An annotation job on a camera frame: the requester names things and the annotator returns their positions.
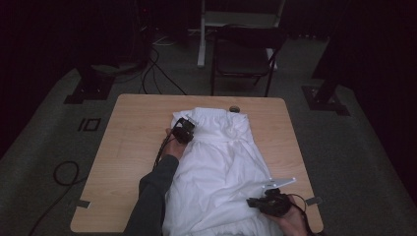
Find white skirt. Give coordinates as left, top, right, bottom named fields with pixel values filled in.
left=161, top=106, right=280, bottom=236

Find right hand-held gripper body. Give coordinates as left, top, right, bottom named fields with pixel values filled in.
left=259, top=177, right=297, bottom=218

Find grey tape piece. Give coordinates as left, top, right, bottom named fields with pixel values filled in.
left=305, top=196, right=324, bottom=207

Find white metal frame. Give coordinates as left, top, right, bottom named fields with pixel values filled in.
left=196, top=0, right=286, bottom=70

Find black stand with flat base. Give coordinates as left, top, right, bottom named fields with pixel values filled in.
left=63, top=63, right=116, bottom=105

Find black looped floor cable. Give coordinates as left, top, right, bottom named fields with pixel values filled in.
left=28, top=160, right=88, bottom=236

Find black folding chair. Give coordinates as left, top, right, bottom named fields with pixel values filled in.
left=209, top=24, right=288, bottom=97

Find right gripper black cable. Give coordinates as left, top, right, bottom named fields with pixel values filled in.
left=287, top=193, right=318, bottom=236

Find person's right hand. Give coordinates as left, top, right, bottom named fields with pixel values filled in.
left=265, top=195, right=310, bottom=236

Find black floor cables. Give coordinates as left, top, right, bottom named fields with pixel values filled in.
left=139, top=45, right=188, bottom=96

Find black stand with square base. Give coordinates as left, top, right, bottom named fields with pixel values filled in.
left=301, top=0, right=351, bottom=116

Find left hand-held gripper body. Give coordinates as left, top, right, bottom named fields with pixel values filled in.
left=171, top=116, right=199, bottom=146

